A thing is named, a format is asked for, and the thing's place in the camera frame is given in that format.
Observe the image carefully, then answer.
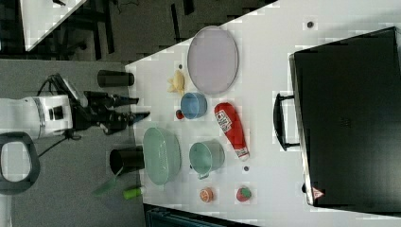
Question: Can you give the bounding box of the black toaster oven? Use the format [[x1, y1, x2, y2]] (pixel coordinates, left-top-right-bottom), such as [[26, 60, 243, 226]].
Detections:
[[289, 26, 401, 217]]

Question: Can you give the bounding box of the small red strawberry toy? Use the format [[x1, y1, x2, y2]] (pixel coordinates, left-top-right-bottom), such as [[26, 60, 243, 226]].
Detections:
[[175, 110, 184, 120]]

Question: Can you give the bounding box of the yellow plush banana bunch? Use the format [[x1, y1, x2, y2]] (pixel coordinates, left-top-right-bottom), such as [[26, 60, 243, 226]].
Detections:
[[167, 70, 184, 96]]

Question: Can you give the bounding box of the white side table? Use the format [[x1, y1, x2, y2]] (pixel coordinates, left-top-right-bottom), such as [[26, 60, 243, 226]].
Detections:
[[19, 0, 87, 51]]

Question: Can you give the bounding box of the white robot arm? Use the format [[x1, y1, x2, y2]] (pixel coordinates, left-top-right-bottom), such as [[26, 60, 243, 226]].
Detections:
[[1, 92, 149, 195]]

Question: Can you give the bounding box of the green marker tube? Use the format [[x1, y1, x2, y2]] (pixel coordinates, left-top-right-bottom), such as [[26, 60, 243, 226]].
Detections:
[[123, 186, 146, 200]]

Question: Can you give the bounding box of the black utensil holder cup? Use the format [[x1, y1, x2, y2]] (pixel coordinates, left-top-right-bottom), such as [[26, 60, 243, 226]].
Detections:
[[109, 146, 145, 175]]

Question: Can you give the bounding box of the dark blue crate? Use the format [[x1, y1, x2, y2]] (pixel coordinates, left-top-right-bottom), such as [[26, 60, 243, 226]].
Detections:
[[145, 207, 254, 227]]

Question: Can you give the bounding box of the lilac round plate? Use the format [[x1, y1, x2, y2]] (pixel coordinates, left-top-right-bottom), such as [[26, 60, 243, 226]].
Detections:
[[187, 26, 238, 95]]

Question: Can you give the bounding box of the red strawberry toy green top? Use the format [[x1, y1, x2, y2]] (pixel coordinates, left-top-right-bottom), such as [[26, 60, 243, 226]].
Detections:
[[235, 186, 252, 202]]

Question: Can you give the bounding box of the green mug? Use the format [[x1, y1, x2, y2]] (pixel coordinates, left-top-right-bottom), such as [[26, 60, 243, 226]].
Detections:
[[189, 140, 225, 180]]

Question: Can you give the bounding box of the orange slice toy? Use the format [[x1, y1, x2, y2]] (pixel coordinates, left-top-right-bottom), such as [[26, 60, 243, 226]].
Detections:
[[200, 187, 214, 202]]

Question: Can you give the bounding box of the black cylinder container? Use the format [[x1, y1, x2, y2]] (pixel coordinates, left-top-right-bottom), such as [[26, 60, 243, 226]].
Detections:
[[97, 70, 135, 88]]

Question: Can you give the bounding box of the green oval strainer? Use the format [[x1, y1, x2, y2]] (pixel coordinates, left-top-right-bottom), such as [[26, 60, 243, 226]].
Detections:
[[143, 128, 182, 185]]

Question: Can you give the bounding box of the green spatula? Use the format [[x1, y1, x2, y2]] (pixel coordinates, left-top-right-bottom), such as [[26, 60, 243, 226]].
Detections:
[[92, 168, 123, 197]]

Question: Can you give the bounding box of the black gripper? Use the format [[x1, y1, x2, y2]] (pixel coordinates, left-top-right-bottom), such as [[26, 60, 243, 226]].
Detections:
[[72, 91, 150, 133]]

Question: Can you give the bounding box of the red plush ketchup bottle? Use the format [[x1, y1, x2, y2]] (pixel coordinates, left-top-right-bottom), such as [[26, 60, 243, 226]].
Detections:
[[214, 102, 250, 161]]

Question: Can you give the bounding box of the blue cup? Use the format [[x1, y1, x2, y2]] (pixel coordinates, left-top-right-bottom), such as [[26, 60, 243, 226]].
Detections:
[[181, 93, 207, 119]]

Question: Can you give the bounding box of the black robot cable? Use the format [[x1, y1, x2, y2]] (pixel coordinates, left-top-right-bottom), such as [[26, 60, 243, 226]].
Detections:
[[36, 74, 83, 159]]

